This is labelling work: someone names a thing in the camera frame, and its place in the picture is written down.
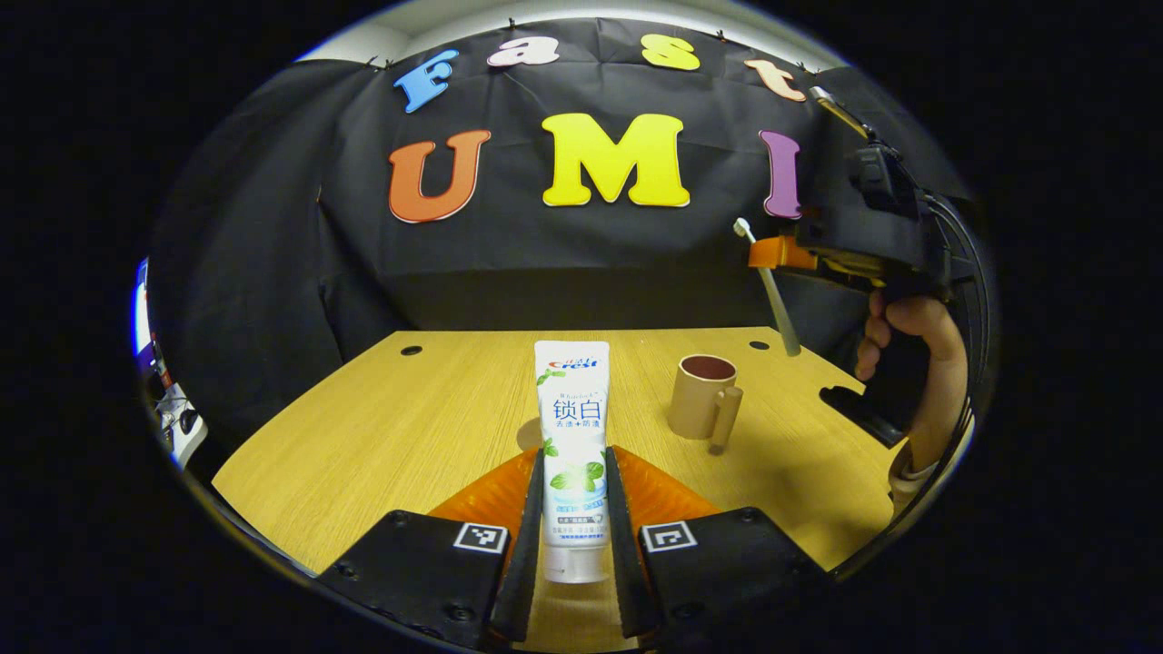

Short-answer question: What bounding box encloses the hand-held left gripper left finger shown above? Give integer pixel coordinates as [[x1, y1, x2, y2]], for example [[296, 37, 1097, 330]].
[[313, 445, 546, 650]]

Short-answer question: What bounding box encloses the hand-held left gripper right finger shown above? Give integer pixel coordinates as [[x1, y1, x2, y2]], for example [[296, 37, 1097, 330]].
[[604, 445, 832, 650]]

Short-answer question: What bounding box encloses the pale green toothbrush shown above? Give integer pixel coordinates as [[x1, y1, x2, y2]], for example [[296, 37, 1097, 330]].
[[732, 217, 802, 358]]

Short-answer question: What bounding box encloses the white toothpaste tube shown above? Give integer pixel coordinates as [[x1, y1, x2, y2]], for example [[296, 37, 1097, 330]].
[[533, 340, 611, 584]]

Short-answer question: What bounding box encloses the beige cup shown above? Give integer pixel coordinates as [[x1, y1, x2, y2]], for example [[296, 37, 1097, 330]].
[[666, 354, 744, 456]]

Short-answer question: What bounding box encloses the wooden desktop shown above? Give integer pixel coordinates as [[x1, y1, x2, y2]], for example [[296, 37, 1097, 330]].
[[211, 327, 910, 654]]

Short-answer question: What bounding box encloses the black backdrop cloth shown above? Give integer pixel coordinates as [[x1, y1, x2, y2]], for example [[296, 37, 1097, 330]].
[[145, 16, 973, 482]]

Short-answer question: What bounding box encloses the white device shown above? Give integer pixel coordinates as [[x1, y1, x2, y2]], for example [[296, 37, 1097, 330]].
[[145, 359, 210, 469]]

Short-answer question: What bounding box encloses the lit monitor screen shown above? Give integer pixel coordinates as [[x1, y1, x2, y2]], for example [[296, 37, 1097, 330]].
[[134, 257, 154, 357]]

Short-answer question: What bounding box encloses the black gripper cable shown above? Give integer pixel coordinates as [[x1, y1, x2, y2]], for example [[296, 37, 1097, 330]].
[[922, 191, 993, 382]]

